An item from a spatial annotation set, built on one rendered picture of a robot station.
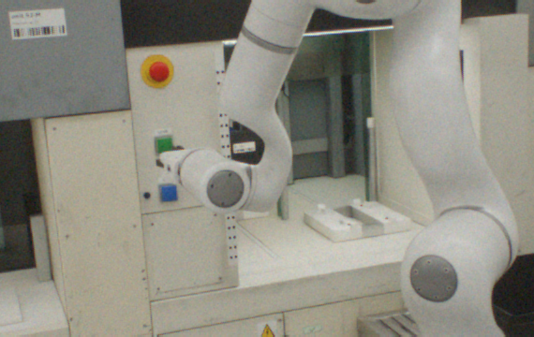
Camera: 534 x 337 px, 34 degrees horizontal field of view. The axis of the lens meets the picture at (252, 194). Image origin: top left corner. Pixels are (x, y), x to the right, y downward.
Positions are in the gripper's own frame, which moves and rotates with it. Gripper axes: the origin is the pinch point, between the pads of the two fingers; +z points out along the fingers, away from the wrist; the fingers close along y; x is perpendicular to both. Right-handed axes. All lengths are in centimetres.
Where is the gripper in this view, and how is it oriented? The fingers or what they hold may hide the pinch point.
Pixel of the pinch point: (178, 154)
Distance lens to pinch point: 167.9
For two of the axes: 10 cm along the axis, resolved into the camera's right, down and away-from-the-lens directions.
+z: -3.1, -2.1, 9.3
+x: -0.6, -9.7, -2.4
